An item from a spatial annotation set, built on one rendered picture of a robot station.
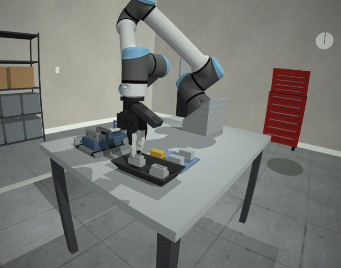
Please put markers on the yellow rectangular block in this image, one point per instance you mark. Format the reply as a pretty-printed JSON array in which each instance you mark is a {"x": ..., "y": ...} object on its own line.
[{"x": 158, "y": 153}]

